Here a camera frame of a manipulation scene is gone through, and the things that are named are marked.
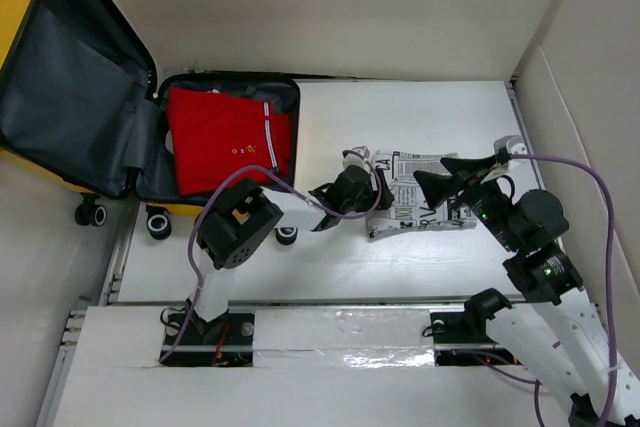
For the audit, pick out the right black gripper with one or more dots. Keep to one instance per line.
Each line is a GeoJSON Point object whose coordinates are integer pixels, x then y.
{"type": "Point", "coordinates": [436, 187]}

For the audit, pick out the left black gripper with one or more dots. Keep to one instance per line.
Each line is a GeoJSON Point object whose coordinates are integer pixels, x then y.
{"type": "Point", "coordinates": [370, 197]}

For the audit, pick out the newspaper print cloth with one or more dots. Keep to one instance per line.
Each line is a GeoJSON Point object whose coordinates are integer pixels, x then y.
{"type": "Point", "coordinates": [409, 210]}

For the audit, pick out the red shirt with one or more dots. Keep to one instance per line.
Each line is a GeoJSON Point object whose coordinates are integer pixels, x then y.
{"type": "Point", "coordinates": [216, 134]}

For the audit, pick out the yellow cartoon suitcase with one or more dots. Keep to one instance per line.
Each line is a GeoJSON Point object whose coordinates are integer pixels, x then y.
{"type": "Point", "coordinates": [82, 104]}

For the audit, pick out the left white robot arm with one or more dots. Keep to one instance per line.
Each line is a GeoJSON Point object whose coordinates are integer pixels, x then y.
{"type": "Point", "coordinates": [236, 223]}

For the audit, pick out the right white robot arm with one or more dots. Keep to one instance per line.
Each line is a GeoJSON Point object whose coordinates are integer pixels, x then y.
{"type": "Point", "coordinates": [583, 369]}

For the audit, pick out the white foam cover panel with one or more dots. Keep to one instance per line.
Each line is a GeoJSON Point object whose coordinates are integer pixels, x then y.
{"type": "Point", "coordinates": [342, 337]}

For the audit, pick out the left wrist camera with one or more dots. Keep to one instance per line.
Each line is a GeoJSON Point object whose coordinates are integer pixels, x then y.
{"type": "Point", "coordinates": [356, 156]}

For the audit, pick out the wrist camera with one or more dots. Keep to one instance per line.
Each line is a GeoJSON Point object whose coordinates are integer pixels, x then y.
{"type": "Point", "coordinates": [511, 144]}
{"type": "Point", "coordinates": [356, 156]}

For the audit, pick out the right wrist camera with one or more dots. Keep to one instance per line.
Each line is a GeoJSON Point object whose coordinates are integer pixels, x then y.
{"type": "Point", "coordinates": [511, 144]}

